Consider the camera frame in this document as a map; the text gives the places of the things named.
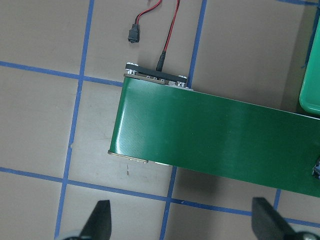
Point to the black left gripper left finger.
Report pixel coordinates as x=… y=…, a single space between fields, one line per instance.
x=99 y=223

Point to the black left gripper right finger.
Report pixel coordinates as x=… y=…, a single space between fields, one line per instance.
x=267 y=223

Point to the green push button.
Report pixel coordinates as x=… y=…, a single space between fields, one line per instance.
x=316 y=169

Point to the green conveyor belt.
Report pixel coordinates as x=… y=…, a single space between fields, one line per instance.
x=160 y=120

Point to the green plastic tray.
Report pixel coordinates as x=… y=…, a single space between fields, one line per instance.
x=309 y=97

